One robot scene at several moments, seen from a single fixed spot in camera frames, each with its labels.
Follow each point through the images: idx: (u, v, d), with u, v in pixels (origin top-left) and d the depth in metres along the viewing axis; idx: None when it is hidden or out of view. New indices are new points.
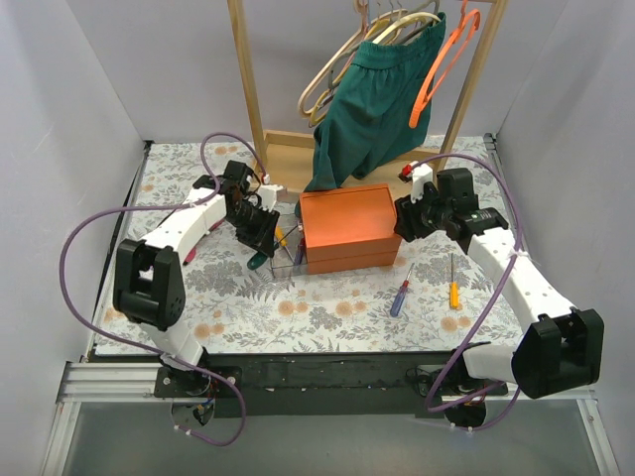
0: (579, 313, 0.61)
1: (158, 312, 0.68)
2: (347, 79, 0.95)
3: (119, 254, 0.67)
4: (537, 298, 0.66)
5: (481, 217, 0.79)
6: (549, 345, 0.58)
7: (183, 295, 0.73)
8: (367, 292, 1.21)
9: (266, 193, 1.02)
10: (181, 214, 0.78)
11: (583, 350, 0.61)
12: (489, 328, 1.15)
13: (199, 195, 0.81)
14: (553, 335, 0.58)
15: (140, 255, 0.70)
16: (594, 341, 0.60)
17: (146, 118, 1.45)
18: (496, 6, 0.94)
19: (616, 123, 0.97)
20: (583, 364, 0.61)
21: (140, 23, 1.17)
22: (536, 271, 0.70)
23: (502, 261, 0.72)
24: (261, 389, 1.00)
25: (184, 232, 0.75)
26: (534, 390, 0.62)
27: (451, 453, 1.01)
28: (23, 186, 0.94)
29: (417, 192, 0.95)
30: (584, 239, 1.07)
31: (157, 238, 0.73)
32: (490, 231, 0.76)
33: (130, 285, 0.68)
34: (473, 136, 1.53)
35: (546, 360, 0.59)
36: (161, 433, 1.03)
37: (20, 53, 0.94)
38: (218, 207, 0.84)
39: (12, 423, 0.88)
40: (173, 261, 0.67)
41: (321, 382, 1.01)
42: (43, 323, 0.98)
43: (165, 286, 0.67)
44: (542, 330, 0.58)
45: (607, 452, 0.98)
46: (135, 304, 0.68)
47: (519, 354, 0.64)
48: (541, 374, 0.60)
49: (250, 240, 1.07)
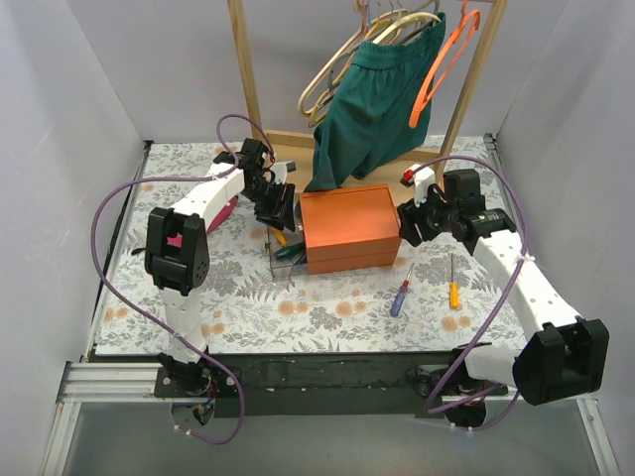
0: (584, 323, 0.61)
1: (186, 274, 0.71)
2: (347, 79, 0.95)
3: (151, 221, 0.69)
4: (542, 306, 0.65)
5: (489, 218, 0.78)
6: (553, 355, 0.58)
7: (209, 259, 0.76)
8: (367, 292, 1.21)
9: (278, 168, 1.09)
10: (203, 186, 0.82)
11: (586, 359, 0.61)
12: (489, 328, 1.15)
13: (220, 171, 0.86)
14: (557, 345, 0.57)
15: (170, 221, 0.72)
16: (598, 352, 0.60)
17: (146, 118, 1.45)
18: (496, 6, 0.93)
19: (615, 124, 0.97)
20: (585, 373, 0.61)
21: (140, 24, 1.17)
22: (542, 277, 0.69)
23: (509, 265, 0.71)
24: (261, 389, 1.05)
25: (208, 201, 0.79)
26: (535, 398, 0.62)
27: (451, 453, 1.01)
28: (23, 186, 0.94)
29: (420, 196, 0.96)
30: (584, 239, 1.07)
31: (185, 207, 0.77)
32: (498, 235, 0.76)
33: (161, 250, 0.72)
34: (473, 136, 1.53)
35: (549, 369, 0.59)
36: (161, 433, 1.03)
37: (21, 54, 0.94)
38: (236, 181, 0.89)
39: (12, 425, 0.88)
40: (201, 227, 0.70)
41: (321, 382, 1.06)
42: (42, 323, 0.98)
43: (194, 250, 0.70)
44: (545, 339, 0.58)
45: (607, 452, 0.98)
46: (164, 266, 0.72)
47: (521, 362, 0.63)
48: (544, 385, 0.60)
49: (271, 215, 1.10)
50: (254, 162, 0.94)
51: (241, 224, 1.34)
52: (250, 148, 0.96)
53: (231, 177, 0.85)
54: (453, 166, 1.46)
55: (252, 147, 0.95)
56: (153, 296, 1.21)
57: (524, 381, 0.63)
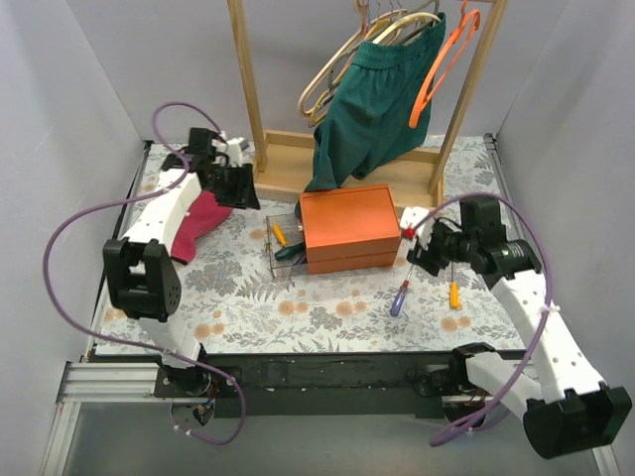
0: (608, 393, 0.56)
1: (159, 302, 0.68)
2: (347, 79, 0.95)
3: (105, 257, 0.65)
4: (565, 369, 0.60)
5: (514, 254, 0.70)
6: (565, 420, 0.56)
7: (178, 281, 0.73)
8: (367, 292, 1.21)
9: (230, 148, 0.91)
10: (156, 203, 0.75)
11: (604, 424, 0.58)
12: (489, 328, 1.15)
13: (172, 178, 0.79)
14: (570, 412, 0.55)
15: (128, 252, 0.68)
16: (617, 420, 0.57)
17: (146, 118, 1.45)
18: (496, 6, 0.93)
19: (615, 125, 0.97)
20: (601, 435, 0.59)
21: (140, 24, 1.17)
22: (567, 330, 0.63)
23: (532, 315, 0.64)
24: (261, 389, 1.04)
25: (165, 221, 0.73)
26: (545, 452, 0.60)
27: (451, 454, 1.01)
28: (23, 186, 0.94)
29: (426, 237, 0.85)
30: (584, 239, 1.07)
31: (140, 233, 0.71)
32: (524, 275, 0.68)
33: (126, 285, 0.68)
34: (473, 136, 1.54)
35: (561, 432, 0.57)
36: (161, 433, 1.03)
37: (20, 54, 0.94)
38: (191, 188, 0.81)
39: (12, 425, 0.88)
40: (163, 251, 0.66)
41: (321, 382, 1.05)
42: (41, 323, 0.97)
43: (160, 277, 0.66)
44: (561, 406, 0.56)
45: (607, 452, 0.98)
46: (133, 300, 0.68)
47: (532, 414, 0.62)
48: (555, 445, 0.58)
49: (234, 201, 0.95)
50: (208, 157, 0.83)
51: (240, 223, 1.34)
52: (199, 140, 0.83)
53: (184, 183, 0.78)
54: (453, 166, 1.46)
55: (201, 139, 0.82)
56: None
57: (535, 436, 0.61)
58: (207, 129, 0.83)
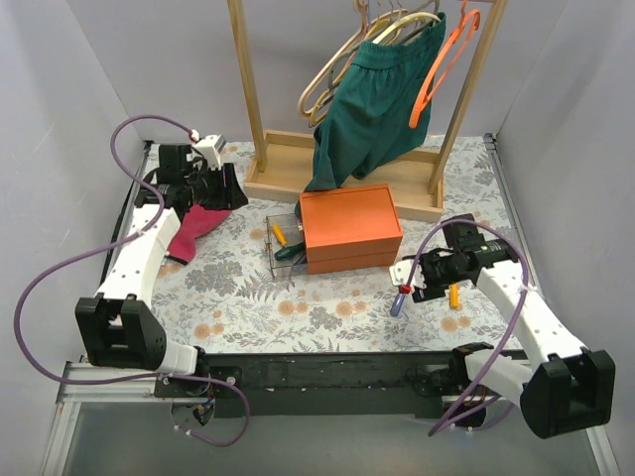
0: (590, 354, 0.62)
1: (145, 357, 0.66)
2: (347, 79, 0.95)
3: (80, 319, 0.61)
4: (547, 337, 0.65)
5: (491, 249, 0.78)
6: (559, 387, 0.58)
7: (160, 328, 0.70)
8: (367, 292, 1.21)
9: (206, 151, 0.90)
10: (131, 249, 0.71)
11: (594, 391, 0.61)
12: (489, 328, 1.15)
13: (147, 217, 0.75)
14: (561, 376, 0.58)
15: (103, 307, 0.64)
16: (605, 386, 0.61)
17: (146, 118, 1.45)
18: (496, 6, 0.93)
19: (615, 125, 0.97)
20: (593, 405, 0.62)
21: (140, 24, 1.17)
22: (546, 307, 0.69)
23: (512, 295, 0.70)
24: (261, 389, 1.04)
25: (142, 270, 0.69)
26: (542, 429, 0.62)
27: (451, 454, 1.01)
28: (23, 187, 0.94)
29: (421, 281, 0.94)
30: (584, 239, 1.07)
31: (115, 286, 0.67)
32: (501, 265, 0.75)
33: (104, 342, 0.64)
34: (473, 136, 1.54)
35: (556, 402, 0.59)
36: (161, 433, 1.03)
37: (20, 54, 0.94)
38: (169, 226, 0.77)
39: (12, 424, 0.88)
40: (142, 307, 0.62)
41: (321, 382, 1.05)
42: (41, 323, 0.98)
43: (141, 334, 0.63)
44: (550, 371, 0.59)
45: (607, 452, 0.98)
46: (117, 357, 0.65)
47: (528, 395, 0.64)
48: (552, 416, 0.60)
49: (221, 207, 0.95)
50: (183, 172, 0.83)
51: (240, 223, 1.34)
52: (170, 157, 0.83)
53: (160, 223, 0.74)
54: (453, 166, 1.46)
55: (173, 155, 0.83)
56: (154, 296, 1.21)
57: (531, 413, 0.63)
58: (178, 145, 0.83)
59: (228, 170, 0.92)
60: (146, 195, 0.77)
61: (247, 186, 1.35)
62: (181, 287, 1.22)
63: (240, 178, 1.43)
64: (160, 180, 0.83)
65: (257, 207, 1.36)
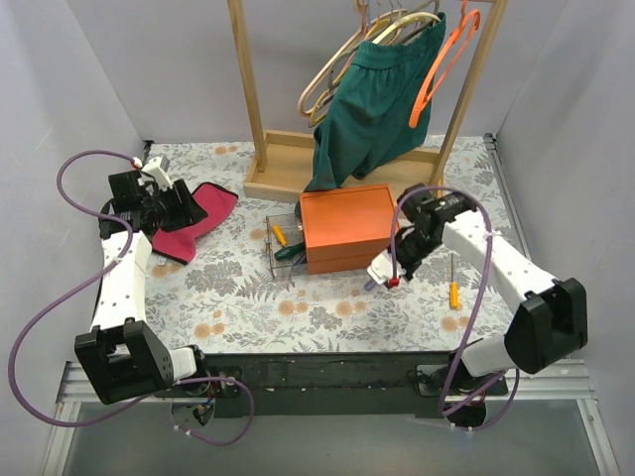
0: (562, 283, 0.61)
1: (157, 379, 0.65)
2: (347, 79, 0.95)
3: (83, 356, 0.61)
4: (518, 277, 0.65)
5: (449, 202, 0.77)
6: (539, 322, 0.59)
7: (165, 350, 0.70)
8: (367, 292, 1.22)
9: (154, 174, 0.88)
10: (114, 277, 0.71)
11: (571, 318, 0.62)
12: (489, 328, 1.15)
13: (119, 245, 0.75)
14: (542, 312, 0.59)
15: (103, 340, 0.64)
16: (579, 308, 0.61)
17: (146, 118, 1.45)
18: (496, 6, 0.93)
19: (615, 124, 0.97)
20: (572, 332, 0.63)
21: (140, 23, 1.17)
22: (513, 249, 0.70)
23: (479, 244, 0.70)
24: (261, 389, 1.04)
25: (132, 294, 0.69)
26: (532, 367, 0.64)
27: (451, 453, 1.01)
28: (23, 186, 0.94)
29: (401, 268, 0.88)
30: (585, 239, 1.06)
31: (109, 315, 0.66)
32: (461, 217, 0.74)
33: (112, 376, 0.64)
34: (473, 136, 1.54)
35: (539, 338, 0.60)
36: (162, 433, 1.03)
37: (20, 55, 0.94)
38: (143, 248, 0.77)
39: (12, 425, 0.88)
40: (144, 328, 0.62)
41: (321, 382, 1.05)
42: (41, 324, 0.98)
43: (149, 356, 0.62)
44: (532, 308, 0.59)
45: (608, 452, 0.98)
46: (130, 386, 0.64)
47: (512, 338, 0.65)
48: (537, 351, 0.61)
49: (184, 224, 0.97)
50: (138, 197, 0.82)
51: (240, 223, 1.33)
52: (122, 185, 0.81)
53: (134, 246, 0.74)
54: (453, 166, 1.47)
55: (125, 184, 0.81)
56: (153, 296, 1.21)
57: (518, 352, 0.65)
58: (127, 172, 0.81)
59: (181, 186, 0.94)
60: (109, 224, 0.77)
61: (247, 186, 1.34)
62: (181, 287, 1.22)
63: (240, 178, 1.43)
64: (119, 210, 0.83)
65: (257, 207, 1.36)
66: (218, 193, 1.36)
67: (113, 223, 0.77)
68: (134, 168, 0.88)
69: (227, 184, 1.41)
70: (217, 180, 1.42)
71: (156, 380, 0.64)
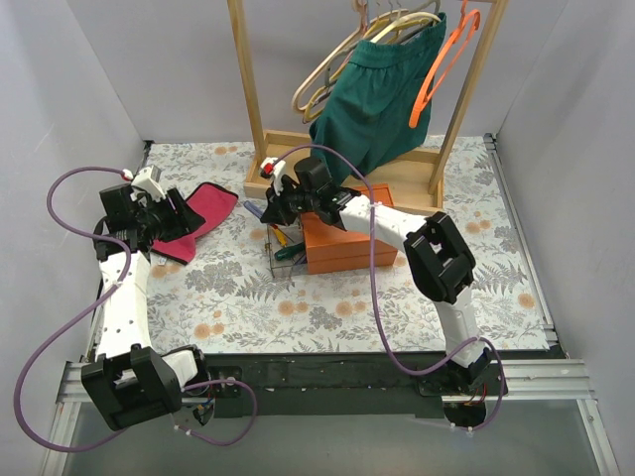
0: (433, 217, 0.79)
1: (167, 405, 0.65)
2: (344, 77, 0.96)
3: (92, 388, 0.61)
4: (401, 225, 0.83)
5: (341, 198, 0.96)
6: (423, 252, 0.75)
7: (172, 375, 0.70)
8: (367, 292, 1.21)
9: (146, 184, 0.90)
10: (114, 303, 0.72)
11: (450, 243, 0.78)
12: (489, 328, 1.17)
13: (118, 267, 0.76)
14: (421, 243, 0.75)
15: (109, 368, 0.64)
16: (453, 232, 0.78)
17: (145, 118, 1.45)
18: (496, 6, 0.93)
19: (615, 125, 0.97)
20: (458, 253, 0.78)
21: (140, 23, 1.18)
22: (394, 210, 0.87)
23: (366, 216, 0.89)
24: (261, 389, 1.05)
25: (135, 319, 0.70)
26: (442, 294, 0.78)
27: (451, 453, 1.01)
28: (23, 187, 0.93)
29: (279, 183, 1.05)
30: (584, 239, 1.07)
31: (114, 342, 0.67)
32: (351, 202, 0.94)
33: (120, 403, 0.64)
34: (473, 136, 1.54)
35: (432, 265, 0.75)
36: (162, 433, 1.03)
37: (19, 55, 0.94)
38: (142, 269, 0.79)
39: (11, 424, 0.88)
40: (150, 354, 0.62)
41: (321, 382, 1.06)
42: (41, 323, 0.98)
43: (159, 382, 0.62)
44: (413, 243, 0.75)
45: (608, 453, 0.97)
46: (140, 413, 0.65)
47: (420, 280, 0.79)
48: (437, 278, 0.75)
49: (180, 234, 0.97)
50: (132, 213, 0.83)
51: (240, 223, 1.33)
52: (115, 202, 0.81)
53: (134, 268, 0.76)
54: (453, 165, 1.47)
55: (118, 200, 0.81)
56: (154, 296, 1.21)
57: (428, 288, 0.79)
58: (119, 187, 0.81)
59: (174, 195, 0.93)
60: (106, 245, 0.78)
61: (247, 185, 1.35)
62: (181, 287, 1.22)
63: (240, 178, 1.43)
64: (114, 228, 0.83)
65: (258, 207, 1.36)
66: (218, 193, 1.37)
67: (108, 243, 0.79)
68: (124, 179, 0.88)
69: (227, 184, 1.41)
70: (217, 180, 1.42)
71: (167, 405, 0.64)
